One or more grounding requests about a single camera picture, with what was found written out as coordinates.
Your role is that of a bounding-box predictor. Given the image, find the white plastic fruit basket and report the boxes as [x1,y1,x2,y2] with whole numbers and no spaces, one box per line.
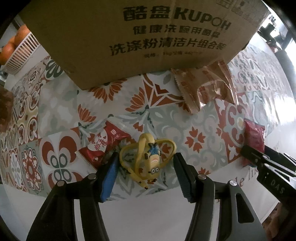
[0,31,43,75]

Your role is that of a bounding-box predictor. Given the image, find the brown cardboard box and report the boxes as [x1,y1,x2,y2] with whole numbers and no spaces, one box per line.
[18,0,271,91]

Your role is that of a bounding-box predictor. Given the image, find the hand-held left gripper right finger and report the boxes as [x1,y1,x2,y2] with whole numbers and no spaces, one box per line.
[173,152,266,241]

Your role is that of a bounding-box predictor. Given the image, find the yellow cartoon figure toy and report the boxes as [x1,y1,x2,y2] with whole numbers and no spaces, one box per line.
[119,133,177,189]

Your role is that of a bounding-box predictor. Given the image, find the orange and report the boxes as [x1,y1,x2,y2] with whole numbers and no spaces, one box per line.
[14,24,31,47]
[0,42,18,65]

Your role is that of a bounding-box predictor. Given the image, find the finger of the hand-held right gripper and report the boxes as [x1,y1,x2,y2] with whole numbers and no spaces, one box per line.
[264,144,296,173]
[240,145,271,168]

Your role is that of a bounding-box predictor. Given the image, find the grey dining chair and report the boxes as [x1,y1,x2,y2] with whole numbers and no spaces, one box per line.
[257,11,292,51]

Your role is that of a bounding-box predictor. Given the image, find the patterned tablecloth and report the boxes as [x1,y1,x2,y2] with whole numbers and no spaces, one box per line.
[0,14,296,241]

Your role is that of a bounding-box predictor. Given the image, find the brown snack packet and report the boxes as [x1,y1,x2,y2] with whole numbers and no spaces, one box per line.
[171,60,238,114]

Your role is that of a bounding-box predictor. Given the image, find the dark red snack packet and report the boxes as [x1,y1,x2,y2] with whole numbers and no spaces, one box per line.
[242,119,266,167]

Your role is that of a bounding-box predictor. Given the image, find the red and white snack packet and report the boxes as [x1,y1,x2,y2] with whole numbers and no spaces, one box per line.
[79,120,137,169]

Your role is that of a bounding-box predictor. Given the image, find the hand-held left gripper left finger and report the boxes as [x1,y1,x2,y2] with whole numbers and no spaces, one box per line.
[25,152,119,241]

